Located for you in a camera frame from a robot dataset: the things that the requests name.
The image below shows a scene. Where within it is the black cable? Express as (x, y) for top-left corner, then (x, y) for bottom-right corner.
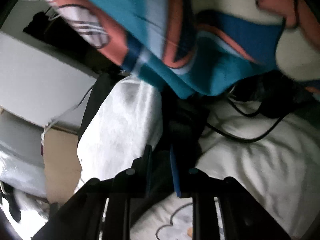
(202, 90), (298, 144)

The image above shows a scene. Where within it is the white cable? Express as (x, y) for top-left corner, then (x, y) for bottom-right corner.
(41, 85), (94, 155)

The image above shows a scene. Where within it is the cream bear print bed sheet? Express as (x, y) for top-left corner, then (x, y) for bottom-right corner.
(130, 97), (320, 240)

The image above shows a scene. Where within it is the teal printed blanket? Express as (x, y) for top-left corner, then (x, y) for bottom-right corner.
(49, 0), (320, 99)

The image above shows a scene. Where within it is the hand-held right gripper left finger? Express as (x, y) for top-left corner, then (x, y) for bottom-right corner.
(31, 144), (153, 240)

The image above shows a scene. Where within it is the light grey sweatshirt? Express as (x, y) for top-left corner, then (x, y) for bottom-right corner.
(74, 76), (164, 195)

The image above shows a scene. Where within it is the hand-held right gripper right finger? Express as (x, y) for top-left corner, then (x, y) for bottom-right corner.
(169, 144), (292, 240)

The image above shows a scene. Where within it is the flattened cardboard sheet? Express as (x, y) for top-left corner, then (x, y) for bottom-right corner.
(41, 127), (83, 205)

